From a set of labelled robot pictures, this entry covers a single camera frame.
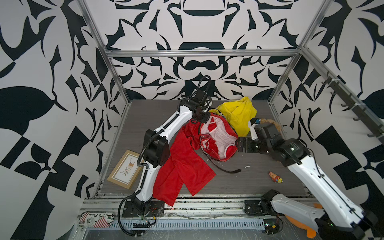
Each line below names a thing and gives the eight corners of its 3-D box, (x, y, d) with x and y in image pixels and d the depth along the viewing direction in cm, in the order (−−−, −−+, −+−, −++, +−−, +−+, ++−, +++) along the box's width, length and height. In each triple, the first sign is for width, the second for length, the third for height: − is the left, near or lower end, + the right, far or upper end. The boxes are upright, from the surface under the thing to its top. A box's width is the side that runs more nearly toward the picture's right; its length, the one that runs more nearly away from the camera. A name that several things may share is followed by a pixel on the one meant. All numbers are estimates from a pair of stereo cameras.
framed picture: (108, 181, 85) (107, 180, 83) (127, 151, 96) (126, 149, 95) (130, 189, 82) (129, 188, 81) (147, 157, 94) (146, 155, 92)
